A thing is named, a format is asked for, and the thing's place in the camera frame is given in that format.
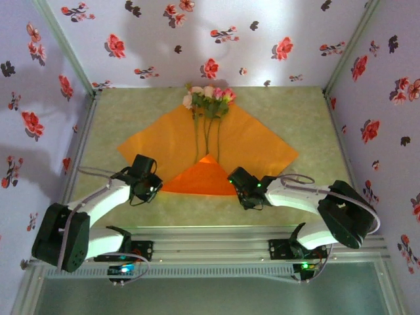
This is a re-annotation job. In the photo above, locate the cream fake rose stem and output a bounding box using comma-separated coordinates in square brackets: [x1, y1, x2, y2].
[182, 83, 206, 165]

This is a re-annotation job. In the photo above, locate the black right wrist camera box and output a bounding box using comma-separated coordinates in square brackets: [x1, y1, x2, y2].
[227, 166, 259, 194]

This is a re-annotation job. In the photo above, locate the pink fake rose stem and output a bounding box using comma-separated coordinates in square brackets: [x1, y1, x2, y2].
[200, 85, 224, 157]
[215, 87, 238, 163]

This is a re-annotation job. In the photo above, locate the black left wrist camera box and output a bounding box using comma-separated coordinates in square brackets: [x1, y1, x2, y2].
[131, 154, 158, 177]

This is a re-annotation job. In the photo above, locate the aluminium frame strut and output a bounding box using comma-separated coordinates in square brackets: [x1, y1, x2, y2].
[373, 262, 410, 315]
[9, 265, 47, 315]

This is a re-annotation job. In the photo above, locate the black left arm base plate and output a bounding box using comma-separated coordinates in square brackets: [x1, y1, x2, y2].
[94, 240, 154, 263]

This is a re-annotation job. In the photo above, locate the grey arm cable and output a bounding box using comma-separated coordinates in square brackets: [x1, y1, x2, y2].
[280, 173, 381, 284]
[57, 165, 149, 285]

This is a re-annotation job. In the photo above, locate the orange wrapping paper sheet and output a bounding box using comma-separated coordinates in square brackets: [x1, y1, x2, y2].
[117, 103, 299, 197]

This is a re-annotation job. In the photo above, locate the controller board with LED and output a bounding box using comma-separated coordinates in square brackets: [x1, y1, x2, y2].
[107, 262, 138, 285]
[293, 261, 322, 284]

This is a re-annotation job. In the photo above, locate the aluminium side rail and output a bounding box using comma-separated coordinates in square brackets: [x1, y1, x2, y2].
[323, 88, 375, 236]
[51, 91, 102, 239]

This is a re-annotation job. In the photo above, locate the aluminium frame post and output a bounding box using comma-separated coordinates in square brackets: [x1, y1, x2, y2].
[323, 0, 383, 99]
[32, 0, 101, 99]

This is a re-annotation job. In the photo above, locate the grey slotted cable duct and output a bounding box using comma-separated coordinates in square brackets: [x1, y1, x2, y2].
[44, 264, 295, 280]

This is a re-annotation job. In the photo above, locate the grey left arm cable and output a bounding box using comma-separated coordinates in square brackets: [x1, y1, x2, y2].
[57, 165, 149, 285]

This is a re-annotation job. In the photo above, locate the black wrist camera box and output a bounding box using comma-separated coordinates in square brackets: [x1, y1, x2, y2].
[131, 154, 158, 177]
[227, 166, 259, 194]

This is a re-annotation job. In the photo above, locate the aluminium frame rail beam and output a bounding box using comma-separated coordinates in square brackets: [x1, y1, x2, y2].
[29, 224, 392, 267]

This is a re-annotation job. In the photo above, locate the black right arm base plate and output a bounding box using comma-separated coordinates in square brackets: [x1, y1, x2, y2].
[268, 238, 328, 260]

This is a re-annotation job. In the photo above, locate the grey right arm cable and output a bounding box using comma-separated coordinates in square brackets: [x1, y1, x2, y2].
[280, 173, 381, 284]

